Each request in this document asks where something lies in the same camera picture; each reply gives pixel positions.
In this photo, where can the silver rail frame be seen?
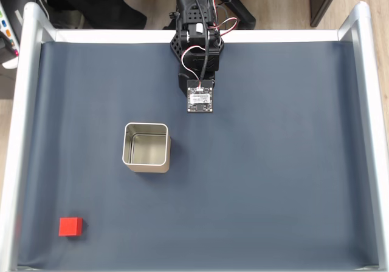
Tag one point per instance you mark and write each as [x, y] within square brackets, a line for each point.
[27, 71]

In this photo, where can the red cube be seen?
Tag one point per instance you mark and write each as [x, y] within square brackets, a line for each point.
[70, 226]

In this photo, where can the person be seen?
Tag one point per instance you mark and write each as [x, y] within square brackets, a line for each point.
[100, 2]

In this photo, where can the dark blue mat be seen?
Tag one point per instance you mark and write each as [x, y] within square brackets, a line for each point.
[273, 162]

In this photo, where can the white device with coloured buttons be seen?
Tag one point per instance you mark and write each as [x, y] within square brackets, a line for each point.
[6, 26]

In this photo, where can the camera circuit board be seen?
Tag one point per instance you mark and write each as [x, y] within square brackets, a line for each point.
[200, 100]

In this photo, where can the square metal tin container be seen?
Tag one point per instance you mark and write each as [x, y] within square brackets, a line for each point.
[146, 146]

